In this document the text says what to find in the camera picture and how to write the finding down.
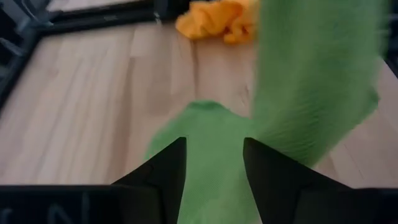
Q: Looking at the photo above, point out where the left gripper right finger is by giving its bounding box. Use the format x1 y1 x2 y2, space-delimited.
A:
243 137 352 224

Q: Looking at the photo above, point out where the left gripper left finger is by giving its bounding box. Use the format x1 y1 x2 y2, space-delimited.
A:
111 136 187 224

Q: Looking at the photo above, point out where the green microfiber towel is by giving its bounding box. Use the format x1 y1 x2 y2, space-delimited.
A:
144 0 389 224

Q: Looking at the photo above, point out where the orange microfiber towel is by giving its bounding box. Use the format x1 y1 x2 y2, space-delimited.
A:
175 0 261 44

